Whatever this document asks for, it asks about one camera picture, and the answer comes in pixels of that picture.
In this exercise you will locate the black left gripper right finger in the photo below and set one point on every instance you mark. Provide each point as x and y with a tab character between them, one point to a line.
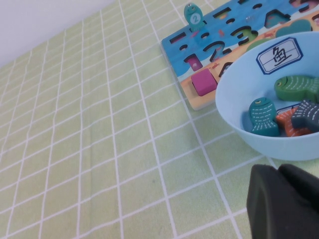
304	184

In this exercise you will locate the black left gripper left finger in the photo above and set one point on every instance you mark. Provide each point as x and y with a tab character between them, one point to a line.
274	211

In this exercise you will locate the dark grey fish nine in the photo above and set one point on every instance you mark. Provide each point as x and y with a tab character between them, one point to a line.
307	113

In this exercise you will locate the light blue plastic bowl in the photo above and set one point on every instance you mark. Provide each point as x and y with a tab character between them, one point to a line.
231	104

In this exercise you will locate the blue wooden puzzle board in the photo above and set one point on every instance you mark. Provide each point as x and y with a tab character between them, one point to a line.
224	32

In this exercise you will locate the orange wooden fish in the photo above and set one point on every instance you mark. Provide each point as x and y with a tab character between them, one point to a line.
286	120

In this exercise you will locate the green wooden fish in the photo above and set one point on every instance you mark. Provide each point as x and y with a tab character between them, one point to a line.
296	87

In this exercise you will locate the paper label fish character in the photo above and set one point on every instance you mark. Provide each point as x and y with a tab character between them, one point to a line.
279	56

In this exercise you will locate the magenta rectangle block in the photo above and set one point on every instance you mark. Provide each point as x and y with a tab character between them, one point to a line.
204	82

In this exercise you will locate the teal heart block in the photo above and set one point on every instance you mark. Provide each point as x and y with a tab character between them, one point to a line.
294	28

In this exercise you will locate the teal fish peg two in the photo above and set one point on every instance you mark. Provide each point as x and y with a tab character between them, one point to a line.
194	17

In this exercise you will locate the green grid tablecloth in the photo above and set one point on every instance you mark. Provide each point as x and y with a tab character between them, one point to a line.
87	137

